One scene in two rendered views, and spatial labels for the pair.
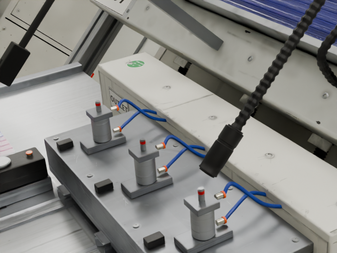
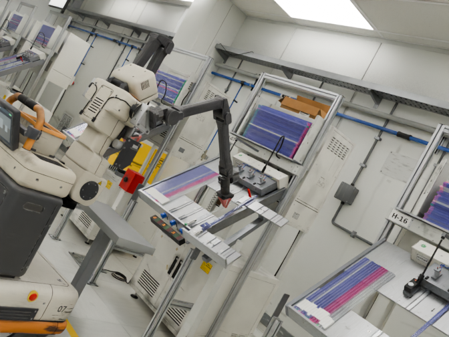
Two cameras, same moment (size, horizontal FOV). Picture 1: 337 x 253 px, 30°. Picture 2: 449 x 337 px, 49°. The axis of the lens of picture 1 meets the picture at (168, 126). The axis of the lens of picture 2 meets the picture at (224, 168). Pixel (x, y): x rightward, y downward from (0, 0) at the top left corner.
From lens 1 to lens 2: 2.58 m
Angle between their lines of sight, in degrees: 5
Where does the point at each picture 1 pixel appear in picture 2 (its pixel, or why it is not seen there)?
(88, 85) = not seen: hidden behind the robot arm
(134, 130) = (244, 168)
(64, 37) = (196, 141)
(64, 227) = (236, 185)
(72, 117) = not seen: hidden behind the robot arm
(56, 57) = (193, 148)
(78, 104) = not seen: hidden behind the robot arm
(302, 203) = (274, 176)
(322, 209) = (278, 176)
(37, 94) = (216, 162)
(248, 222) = (267, 180)
